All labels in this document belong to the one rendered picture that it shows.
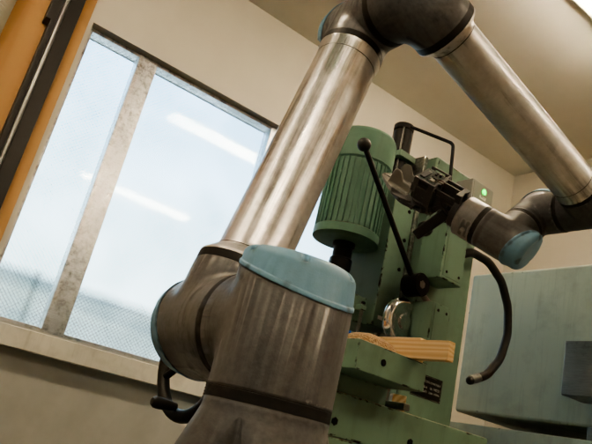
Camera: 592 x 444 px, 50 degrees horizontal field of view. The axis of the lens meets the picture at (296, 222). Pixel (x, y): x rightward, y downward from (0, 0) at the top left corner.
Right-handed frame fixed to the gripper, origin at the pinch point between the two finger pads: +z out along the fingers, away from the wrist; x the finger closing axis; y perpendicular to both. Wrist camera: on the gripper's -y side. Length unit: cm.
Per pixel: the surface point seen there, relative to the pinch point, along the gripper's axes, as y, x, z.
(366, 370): -17.2, 34.6, -26.2
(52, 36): -26, -4, 165
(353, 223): -15.7, 1.7, 5.2
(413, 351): -19.7, 20.9, -28.7
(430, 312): -27.8, -0.1, -21.0
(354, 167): -7.5, -7.4, 14.5
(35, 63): -33, 6, 161
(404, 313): -30.9, 2.2, -15.8
